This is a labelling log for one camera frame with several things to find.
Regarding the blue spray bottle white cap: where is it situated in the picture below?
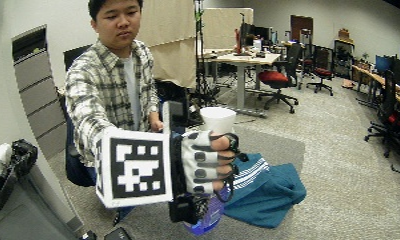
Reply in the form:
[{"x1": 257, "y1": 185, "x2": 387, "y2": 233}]
[{"x1": 182, "y1": 106, "x2": 239, "y2": 238}]

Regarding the teal cloth with white stripes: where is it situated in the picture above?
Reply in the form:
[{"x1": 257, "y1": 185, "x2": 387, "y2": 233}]
[{"x1": 222, "y1": 152, "x2": 307, "y2": 230}]

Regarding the black computer case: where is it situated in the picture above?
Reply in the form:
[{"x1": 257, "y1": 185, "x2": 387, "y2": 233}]
[{"x1": 154, "y1": 79, "x2": 193, "y2": 135}]

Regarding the white cube with black markers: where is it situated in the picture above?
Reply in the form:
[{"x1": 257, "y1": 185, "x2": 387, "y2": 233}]
[{"x1": 93, "y1": 127, "x2": 174, "y2": 210}]

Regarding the red seat office chair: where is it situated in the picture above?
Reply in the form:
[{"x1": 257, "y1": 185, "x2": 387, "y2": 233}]
[
  {"x1": 255, "y1": 42, "x2": 302, "y2": 115},
  {"x1": 303, "y1": 45, "x2": 337, "y2": 97}
]

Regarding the black tripod stand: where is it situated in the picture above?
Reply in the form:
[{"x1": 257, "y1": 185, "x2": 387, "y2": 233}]
[{"x1": 190, "y1": 0, "x2": 221, "y2": 105}]

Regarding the light wooden desk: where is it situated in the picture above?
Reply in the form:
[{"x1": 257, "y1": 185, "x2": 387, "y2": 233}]
[{"x1": 206, "y1": 51, "x2": 282, "y2": 118}]

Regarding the black flat device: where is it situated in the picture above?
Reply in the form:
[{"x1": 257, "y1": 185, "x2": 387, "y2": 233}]
[{"x1": 78, "y1": 226, "x2": 133, "y2": 240}]

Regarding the blue office chair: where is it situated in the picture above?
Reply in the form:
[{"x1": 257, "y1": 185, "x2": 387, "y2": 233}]
[{"x1": 62, "y1": 44, "x2": 98, "y2": 188}]

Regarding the black desk monitor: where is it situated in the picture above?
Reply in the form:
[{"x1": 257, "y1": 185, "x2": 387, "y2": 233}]
[{"x1": 237, "y1": 22, "x2": 271, "y2": 54}]

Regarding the beige partition curtain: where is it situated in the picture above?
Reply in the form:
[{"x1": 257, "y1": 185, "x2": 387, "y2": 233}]
[{"x1": 136, "y1": 0, "x2": 197, "y2": 89}]

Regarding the person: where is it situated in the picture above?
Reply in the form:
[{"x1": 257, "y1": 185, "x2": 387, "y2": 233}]
[{"x1": 64, "y1": 0, "x2": 165, "y2": 188}]

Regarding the beige partition panel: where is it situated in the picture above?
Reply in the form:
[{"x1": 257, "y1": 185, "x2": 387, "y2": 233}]
[{"x1": 201, "y1": 7, "x2": 255, "y2": 51}]

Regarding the black shelf unit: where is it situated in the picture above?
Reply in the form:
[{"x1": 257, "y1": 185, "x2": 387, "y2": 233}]
[{"x1": 331, "y1": 37, "x2": 355, "y2": 80}]

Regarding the black office chair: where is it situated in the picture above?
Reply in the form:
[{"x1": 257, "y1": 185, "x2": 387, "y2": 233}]
[{"x1": 363, "y1": 69, "x2": 400, "y2": 159}]

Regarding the brown door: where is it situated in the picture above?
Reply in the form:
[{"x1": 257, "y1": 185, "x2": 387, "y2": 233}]
[{"x1": 289, "y1": 14, "x2": 314, "y2": 43}]

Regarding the long wooden desk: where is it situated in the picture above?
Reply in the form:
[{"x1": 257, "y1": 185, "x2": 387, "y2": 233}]
[{"x1": 350, "y1": 63, "x2": 400, "y2": 116}]

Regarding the blue lit monitor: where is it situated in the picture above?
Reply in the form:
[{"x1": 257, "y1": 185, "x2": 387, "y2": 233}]
[{"x1": 374, "y1": 54, "x2": 394, "y2": 76}]

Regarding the grey drawer cabinet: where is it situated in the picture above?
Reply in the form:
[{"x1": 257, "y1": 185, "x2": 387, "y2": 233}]
[{"x1": 9, "y1": 24, "x2": 69, "y2": 159}]

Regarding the black bag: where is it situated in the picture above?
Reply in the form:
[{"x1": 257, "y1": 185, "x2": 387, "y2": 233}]
[{"x1": 0, "y1": 138, "x2": 40, "y2": 212}]

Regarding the black palm camera module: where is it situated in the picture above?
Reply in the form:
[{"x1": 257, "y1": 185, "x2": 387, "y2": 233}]
[{"x1": 166, "y1": 192, "x2": 210, "y2": 225}]

